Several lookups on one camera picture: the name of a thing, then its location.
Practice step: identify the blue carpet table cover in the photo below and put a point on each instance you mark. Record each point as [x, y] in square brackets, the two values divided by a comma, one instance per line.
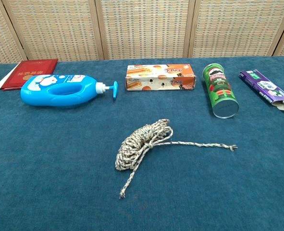
[60, 156]

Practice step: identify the blue pump bottle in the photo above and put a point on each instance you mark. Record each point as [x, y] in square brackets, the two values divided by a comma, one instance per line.
[36, 96]

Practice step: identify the purple carton box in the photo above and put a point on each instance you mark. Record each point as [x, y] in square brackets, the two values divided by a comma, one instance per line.
[259, 81]

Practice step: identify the white paper sheet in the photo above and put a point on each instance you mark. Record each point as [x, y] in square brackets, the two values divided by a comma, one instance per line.
[2, 83]

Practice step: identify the green Pringles can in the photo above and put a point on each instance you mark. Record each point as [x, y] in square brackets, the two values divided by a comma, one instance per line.
[218, 89]

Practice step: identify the orange snack box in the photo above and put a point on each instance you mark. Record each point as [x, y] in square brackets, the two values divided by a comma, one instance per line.
[156, 79]

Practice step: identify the red certificate book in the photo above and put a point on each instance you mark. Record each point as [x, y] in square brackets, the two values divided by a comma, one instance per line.
[36, 67]

